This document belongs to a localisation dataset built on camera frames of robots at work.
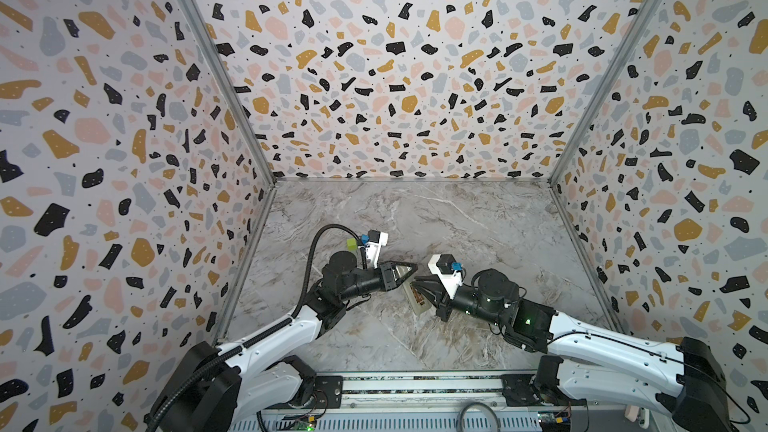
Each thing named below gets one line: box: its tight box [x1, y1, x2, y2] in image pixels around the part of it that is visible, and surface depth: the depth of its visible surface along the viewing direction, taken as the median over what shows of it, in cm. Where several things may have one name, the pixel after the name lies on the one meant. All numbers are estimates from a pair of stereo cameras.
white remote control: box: [404, 282, 433, 316], surface depth 73 cm
